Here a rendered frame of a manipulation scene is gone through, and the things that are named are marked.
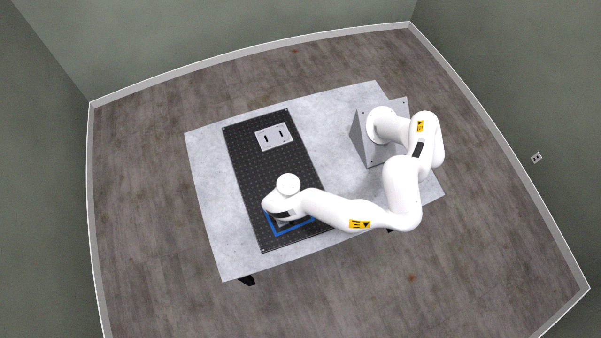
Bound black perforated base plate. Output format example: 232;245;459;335
222;108;334;254

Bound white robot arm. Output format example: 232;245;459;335
262;106;445;233

